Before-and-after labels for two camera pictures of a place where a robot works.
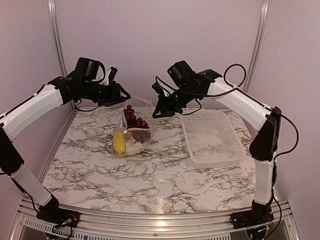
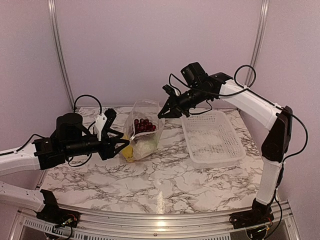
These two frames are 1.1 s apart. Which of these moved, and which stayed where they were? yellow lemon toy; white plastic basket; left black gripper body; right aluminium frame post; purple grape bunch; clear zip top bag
Moved: left black gripper body; clear zip top bag; yellow lemon toy; purple grape bunch
Stayed: white plastic basket; right aluminium frame post
